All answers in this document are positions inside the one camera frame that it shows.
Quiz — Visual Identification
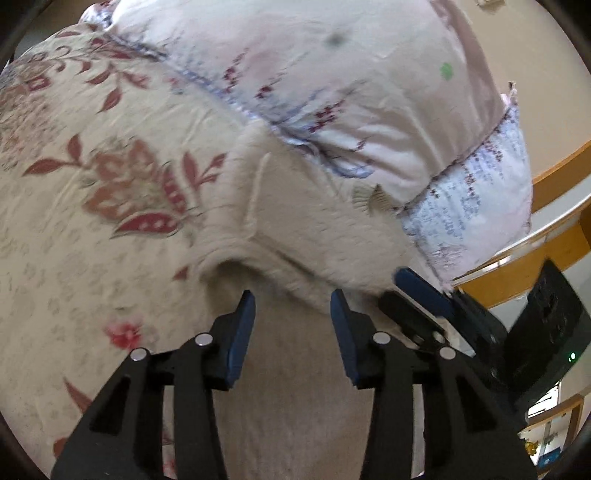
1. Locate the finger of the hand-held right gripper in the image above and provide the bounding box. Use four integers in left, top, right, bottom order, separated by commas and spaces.
394, 267, 463, 325
378, 290, 448, 348

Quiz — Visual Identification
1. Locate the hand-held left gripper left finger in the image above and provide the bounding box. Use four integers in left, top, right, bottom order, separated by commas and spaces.
51, 290, 257, 480

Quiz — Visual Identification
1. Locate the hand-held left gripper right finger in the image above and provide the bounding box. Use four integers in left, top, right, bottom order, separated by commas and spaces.
329, 289, 539, 480

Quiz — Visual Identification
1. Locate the beige knit garment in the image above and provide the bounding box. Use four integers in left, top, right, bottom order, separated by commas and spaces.
198, 124, 428, 480

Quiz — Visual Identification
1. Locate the cream floral bed sheet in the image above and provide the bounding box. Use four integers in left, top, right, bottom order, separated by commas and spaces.
0, 23, 259, 480

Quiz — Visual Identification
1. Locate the pink floral quilt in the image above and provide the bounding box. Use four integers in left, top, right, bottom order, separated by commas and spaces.
78, 0, 534, 283

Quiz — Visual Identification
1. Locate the wooden rail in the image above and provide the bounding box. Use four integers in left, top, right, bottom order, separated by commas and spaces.
517, 392, 586, 468

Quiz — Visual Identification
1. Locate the wooden bed frame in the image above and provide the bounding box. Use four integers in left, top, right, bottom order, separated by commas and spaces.
455, 140, 591, 310

